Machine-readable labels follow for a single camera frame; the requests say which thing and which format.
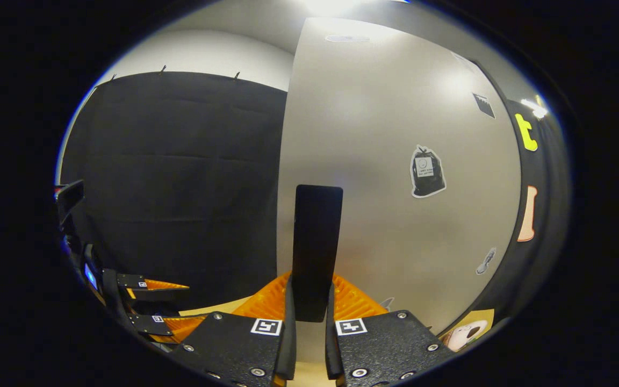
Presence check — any black backdrop cloth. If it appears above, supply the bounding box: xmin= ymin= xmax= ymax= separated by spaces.
xmin=60 ymin=71 xmax=289 ymax=312

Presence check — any black door handle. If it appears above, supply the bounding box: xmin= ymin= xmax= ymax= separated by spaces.
xmin=291 ymin=184 xmax=344 ymax=323

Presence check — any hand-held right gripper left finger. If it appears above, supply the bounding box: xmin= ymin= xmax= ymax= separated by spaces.
xmin=165 ymin=270 xmax=298 ymax=387

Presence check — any large ceiling light panel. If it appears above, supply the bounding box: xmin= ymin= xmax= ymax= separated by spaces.
xmin=299 ymin=0 xmax=412 ymax=17

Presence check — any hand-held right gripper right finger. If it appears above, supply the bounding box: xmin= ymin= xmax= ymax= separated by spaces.
xmin=325 ymin=273 xmax=458 ymax=387

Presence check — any white patterned object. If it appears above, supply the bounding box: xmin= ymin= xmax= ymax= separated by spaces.
xmin=441 ymin=320 xmax=490 ymax=353

